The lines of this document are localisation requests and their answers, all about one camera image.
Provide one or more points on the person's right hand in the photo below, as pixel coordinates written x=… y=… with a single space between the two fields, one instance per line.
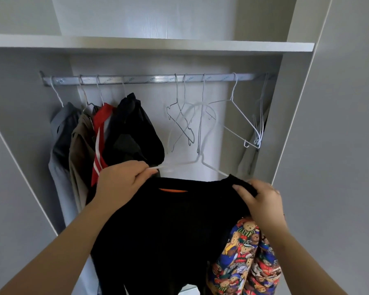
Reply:
x=267 y=208

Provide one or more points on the person's left hand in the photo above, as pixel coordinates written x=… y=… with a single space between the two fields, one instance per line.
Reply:
x=118 y=185

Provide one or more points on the person's left thumb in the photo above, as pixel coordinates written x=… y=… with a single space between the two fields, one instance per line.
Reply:
x=146 y=174

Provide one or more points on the person's right thumb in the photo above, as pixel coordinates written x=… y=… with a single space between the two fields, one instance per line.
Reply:
x=243 y=194

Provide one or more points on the black knit sweater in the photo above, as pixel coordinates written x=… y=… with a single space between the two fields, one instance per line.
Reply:
x=160 y=233

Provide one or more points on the person's left forearm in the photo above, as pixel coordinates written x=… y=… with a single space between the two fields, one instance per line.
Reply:
x=58 y=258

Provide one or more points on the person's right forearm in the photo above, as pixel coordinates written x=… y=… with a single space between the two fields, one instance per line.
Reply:
x=298 y=264

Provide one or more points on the black hanging garment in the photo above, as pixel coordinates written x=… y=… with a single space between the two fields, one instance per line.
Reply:
x=132 y=132

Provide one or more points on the teddy bear print garment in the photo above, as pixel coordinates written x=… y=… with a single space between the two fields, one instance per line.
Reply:
x=239 y=258

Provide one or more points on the brown hanging garment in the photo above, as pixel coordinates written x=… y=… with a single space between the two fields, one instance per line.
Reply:
x=81 y=156

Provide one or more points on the red white-striped hanging garment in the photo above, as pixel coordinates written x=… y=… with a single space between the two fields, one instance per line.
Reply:
x=101 y=119

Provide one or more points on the grey hanging shirt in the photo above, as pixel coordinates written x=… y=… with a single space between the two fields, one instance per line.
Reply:
x=60 y=144

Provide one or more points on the white wardrobe door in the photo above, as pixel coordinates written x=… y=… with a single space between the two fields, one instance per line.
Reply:
x=341 y=150
x=12 y=211

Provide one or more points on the white wardrobe shelf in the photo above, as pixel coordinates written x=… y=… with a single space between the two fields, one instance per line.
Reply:
x=141 y=44

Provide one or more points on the silver metal clothes rail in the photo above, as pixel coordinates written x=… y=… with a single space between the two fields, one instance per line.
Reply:
x=153 y=79

